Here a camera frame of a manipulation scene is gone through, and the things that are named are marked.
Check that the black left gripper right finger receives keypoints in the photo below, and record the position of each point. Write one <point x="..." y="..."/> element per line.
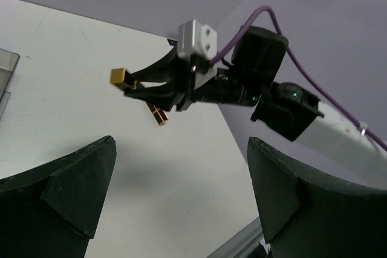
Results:
<point x="305" y="212"/>

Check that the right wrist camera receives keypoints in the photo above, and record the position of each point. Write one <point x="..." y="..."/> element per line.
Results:
<point x="198" y="45"/>

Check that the aluminium table frame rail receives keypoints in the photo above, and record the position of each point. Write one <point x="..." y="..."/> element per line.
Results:
<point x="245" y="243"/>

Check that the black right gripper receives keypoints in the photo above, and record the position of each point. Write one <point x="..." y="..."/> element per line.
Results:
<point x="245" y="80"/>

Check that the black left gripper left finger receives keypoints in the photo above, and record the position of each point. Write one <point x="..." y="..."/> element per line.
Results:
<point x="53" y="210"/>

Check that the black gold lipstick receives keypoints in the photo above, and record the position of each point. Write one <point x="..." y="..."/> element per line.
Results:
<point x="121" y="79"/>
<point x="159" y="114"/>

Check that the clear acrylic makeup organizer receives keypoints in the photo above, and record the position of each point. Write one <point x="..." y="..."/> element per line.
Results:
<point x="9" y="61"/>

